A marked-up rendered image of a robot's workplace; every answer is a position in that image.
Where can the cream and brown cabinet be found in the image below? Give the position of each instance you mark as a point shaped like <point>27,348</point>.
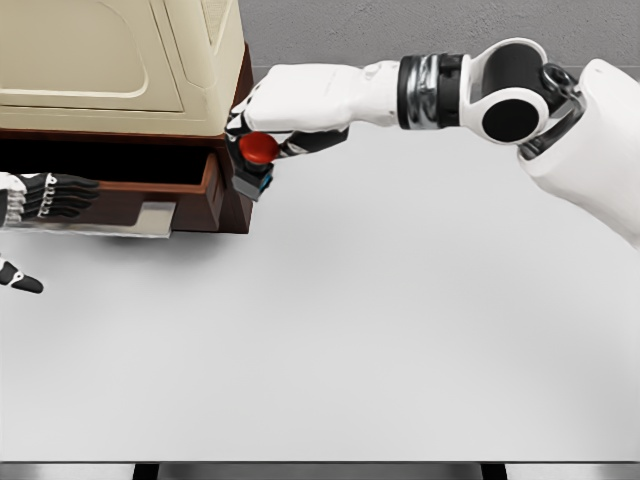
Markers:
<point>120,75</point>

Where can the red button switch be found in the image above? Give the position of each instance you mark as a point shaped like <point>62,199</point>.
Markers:
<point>257,159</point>

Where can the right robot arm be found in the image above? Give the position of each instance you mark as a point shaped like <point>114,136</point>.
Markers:
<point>505,105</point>

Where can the brown cabinet drawer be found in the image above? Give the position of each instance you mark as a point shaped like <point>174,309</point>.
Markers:
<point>165,195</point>

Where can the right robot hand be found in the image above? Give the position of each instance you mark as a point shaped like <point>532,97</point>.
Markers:
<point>295,102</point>

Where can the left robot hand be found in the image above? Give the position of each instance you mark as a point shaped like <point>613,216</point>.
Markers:
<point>60,195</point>

